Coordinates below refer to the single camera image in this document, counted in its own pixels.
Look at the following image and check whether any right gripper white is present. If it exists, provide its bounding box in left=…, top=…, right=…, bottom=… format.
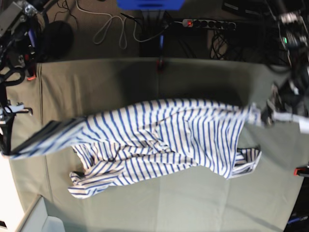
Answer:
left=0, top=102, right=33, bottom=155

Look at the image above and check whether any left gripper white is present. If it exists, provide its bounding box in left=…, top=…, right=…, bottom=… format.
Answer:
left=261, top=108, right=309, bottom=133

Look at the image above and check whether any blue white striped t-shirt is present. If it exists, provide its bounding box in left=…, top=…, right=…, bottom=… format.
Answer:
left=11, top=99, right=262, bottom=199

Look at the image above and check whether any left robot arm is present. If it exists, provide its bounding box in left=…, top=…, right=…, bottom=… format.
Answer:
left=261, top=0, right=309, bottom=134

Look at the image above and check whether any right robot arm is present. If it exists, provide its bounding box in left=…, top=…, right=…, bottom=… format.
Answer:
left=0, top=0, right=49, bottom=156

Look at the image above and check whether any red black left clamp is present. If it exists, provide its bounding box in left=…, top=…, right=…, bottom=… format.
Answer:
left=18, top=54, right=36, bottom=81

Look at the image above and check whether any red black clamp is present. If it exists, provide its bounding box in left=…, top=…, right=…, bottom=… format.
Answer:
left=294, top=166, right=309, bottom=178
left=156, top=58, right=164, bottom=73
left=18, top=54, right=36, bottom=81

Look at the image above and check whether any red black right clamp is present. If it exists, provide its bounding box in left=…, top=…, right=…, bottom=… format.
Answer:
left=294, top=166, right=309, bottom=178

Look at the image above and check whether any black round stand base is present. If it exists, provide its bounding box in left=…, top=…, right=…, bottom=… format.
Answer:
left=41, top=21, right=74, bottom=62

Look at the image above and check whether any light grey plastic bin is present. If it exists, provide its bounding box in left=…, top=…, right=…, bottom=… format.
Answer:
left=15, top=195, right=65, bottom=232

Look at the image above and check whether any red black centre clamp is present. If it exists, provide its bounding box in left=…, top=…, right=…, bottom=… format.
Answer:
left=156, top=58, right=164, bottom=73

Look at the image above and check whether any black power strip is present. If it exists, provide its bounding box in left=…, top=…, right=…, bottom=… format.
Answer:
left=182, top=19, right=237, bottom=30

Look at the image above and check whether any blue plastic box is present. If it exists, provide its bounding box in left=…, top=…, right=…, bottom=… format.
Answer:
left=117, top=0, right=185, bottom=11

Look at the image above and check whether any white looped cable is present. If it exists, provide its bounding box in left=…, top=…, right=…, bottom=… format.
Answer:
left=76, top=0, right=136, bottom=50

